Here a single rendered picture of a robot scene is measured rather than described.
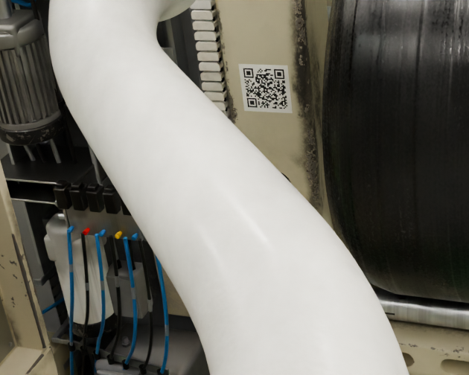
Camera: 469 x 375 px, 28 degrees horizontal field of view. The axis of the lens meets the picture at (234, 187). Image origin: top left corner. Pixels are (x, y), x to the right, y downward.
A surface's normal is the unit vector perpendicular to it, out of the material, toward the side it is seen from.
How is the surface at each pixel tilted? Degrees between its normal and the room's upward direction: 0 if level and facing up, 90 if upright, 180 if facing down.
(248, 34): 90
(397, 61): 60
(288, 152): 90
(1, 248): 90
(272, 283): 19
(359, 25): 53
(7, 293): 90
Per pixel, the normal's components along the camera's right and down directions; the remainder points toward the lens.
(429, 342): -0.12, -0.87
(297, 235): 0.17, -0.81
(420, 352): -0.36, 0.49
